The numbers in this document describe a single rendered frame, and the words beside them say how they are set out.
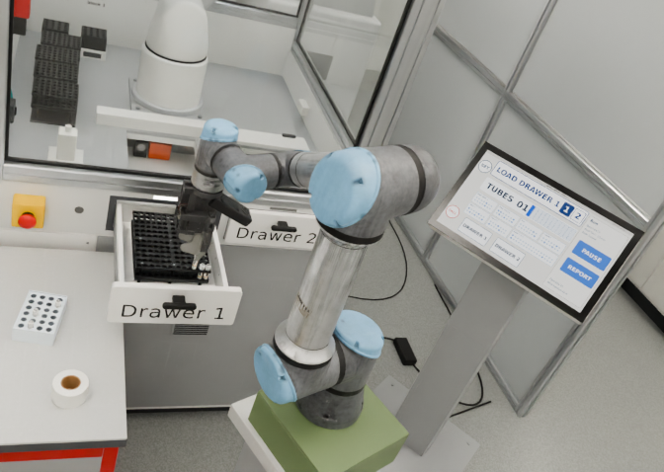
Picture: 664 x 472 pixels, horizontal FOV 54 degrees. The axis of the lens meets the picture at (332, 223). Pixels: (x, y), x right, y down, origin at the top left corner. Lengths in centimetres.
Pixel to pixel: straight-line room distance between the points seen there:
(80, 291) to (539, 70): 212
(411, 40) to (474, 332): 99
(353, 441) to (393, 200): 61
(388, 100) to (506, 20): 162
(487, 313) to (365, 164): 125
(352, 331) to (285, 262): 71
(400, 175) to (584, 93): 189
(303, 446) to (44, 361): 59
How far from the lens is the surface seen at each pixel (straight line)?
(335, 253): 105
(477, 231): 197
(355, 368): 131
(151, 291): 151
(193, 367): 224
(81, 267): 178
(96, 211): 178
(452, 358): 229
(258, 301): 206
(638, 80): 266
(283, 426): 141
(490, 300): 213
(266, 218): 182
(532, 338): 296
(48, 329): 158
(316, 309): 112
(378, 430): 147
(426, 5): 166
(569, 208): 200
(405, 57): 170
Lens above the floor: 193
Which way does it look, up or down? 33 degrees down
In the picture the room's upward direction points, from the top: 21 degrees clockwise
